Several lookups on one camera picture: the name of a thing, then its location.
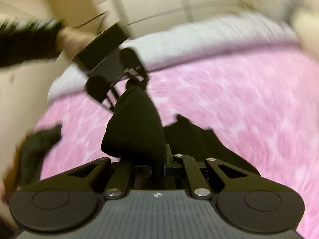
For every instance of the cream wardrobe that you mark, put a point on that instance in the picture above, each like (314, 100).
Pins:
(141, 17)

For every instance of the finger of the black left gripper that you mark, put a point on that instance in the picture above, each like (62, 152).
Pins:
(98, 88)
(130, 61)

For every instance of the black-sleeved left forearm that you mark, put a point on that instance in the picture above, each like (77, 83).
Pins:
(28, 40)

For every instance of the white long bolster pillow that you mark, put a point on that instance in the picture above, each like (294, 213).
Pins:
(305, 23)

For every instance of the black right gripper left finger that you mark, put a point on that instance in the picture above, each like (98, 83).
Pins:
(68, 200)

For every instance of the pink rose pattern blanket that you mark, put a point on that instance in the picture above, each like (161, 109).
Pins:
(262, 105)

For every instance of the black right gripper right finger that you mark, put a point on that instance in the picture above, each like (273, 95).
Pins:
(243, 199)

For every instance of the black zip-up fleece jacket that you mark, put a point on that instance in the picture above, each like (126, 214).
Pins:
(135, 133)

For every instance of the stack of folded dark clothes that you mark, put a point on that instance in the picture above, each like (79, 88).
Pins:
(33, 152)

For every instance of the person's left hand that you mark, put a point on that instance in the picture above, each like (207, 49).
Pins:
(72, 41)

